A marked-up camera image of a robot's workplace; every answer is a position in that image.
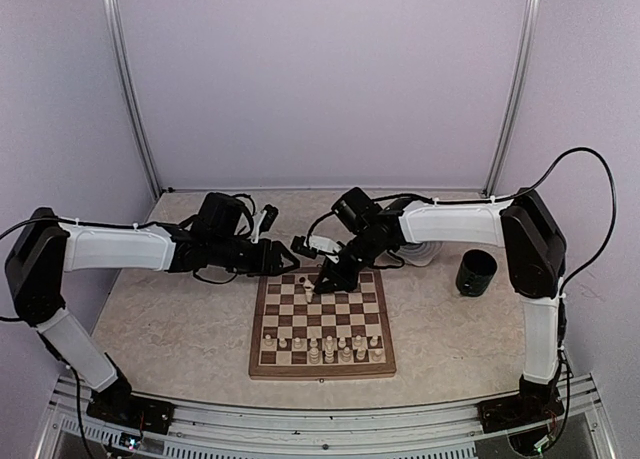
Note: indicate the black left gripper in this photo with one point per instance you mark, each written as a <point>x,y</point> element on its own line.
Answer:
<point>266,263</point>

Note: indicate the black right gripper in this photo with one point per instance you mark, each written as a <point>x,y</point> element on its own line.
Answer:
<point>339,280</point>

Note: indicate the white king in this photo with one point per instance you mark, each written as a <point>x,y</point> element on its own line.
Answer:
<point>329,349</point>

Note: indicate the white bishop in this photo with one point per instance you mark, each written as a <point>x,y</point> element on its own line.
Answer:
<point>345,355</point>

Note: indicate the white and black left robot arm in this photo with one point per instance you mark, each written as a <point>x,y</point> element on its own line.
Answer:
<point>50,246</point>

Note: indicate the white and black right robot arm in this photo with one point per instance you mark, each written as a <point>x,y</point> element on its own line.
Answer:
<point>535,250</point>

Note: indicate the wooden chess board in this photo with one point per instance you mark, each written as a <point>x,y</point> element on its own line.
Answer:
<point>281,311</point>

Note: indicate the white plate with spiral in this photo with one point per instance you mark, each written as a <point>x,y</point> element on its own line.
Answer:
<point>420,254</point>

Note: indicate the dark green cup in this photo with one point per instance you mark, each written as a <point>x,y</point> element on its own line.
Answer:
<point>476,270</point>

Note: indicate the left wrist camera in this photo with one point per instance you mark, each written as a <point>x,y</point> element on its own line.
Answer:
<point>263,221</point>

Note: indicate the aluminium front rail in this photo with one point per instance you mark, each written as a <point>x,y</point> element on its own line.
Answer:
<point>208,430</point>

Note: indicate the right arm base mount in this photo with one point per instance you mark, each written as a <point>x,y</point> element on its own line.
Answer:
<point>516,411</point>

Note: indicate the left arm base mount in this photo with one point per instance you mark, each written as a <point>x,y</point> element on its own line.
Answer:
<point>134,412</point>

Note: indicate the left aluminium corner post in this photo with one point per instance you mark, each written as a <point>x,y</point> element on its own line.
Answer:
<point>116,31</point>

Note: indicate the aluminium corner post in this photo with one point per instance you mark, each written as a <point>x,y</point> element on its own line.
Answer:
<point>519,76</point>
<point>116,31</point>

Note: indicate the right aluminium corner post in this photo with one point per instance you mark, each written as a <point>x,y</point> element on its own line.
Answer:
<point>519,76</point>

